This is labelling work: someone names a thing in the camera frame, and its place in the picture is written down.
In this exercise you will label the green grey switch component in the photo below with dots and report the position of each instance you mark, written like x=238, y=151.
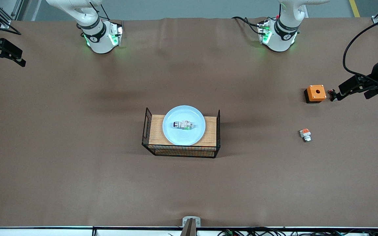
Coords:
x=183, y=125

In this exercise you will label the light blue round plate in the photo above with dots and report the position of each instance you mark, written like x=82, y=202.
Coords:
x=176, y=137

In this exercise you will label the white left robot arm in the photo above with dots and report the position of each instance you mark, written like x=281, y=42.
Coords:
x=284, y=32

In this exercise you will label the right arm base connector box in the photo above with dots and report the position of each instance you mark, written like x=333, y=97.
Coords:
x=115, y=34

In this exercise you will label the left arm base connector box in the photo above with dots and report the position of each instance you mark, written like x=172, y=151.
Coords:
x=263, y=32

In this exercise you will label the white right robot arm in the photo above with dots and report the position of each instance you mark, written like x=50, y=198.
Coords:
x=94, y=29

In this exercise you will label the small black button cap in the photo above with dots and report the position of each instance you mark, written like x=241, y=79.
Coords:
x=331, y=92

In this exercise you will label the orange box with hole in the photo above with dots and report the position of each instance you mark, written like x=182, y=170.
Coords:
x=320, y=96

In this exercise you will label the wooden board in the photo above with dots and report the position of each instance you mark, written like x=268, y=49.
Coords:
x=156, y=131

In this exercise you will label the white orange switch block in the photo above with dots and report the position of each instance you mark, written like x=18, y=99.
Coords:
x=305, y=134

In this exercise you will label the white table edge rail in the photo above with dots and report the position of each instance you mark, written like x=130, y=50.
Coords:
x=44, y=232

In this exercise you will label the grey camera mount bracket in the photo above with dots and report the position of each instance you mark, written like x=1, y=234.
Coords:
x=191, y=223

